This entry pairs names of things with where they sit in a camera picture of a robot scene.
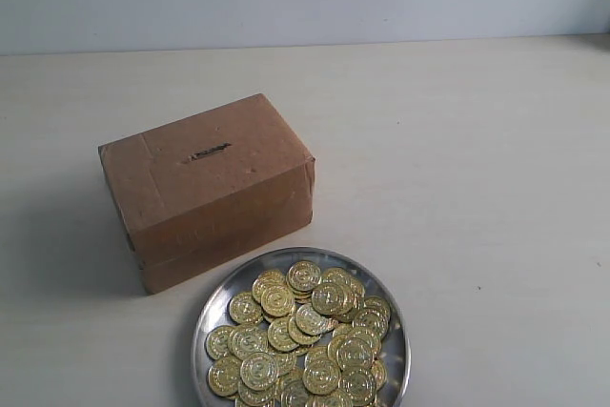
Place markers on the brown cardboard slotted box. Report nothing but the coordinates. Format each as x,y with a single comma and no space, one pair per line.
205,189

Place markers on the gold coin far top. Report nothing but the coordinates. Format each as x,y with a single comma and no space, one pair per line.
303,276

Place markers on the gold coin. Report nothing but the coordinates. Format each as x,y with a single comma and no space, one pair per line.
217,342
309,321
277,300
321,376
259,371
354,352
328,298
303,276

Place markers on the gold coin upper right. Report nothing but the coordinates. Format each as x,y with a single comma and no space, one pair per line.
328,298

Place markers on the gold coin upper left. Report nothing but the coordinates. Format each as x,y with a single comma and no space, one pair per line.
277,300

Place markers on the gold coin middle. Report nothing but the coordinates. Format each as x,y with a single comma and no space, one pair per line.
309,321

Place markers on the gold coin left edge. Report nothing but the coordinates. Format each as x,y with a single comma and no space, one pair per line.
244,309

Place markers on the gold coin centre right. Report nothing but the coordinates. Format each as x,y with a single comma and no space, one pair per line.
354,352

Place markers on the round steel plate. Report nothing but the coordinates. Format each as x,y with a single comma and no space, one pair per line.
396,351

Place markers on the gold coin far left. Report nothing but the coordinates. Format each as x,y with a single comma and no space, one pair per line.
217,342

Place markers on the gold coin centre bottom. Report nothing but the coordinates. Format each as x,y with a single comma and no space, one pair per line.
321,376

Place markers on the gold coin lower left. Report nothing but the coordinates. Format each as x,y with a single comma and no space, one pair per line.
259,371

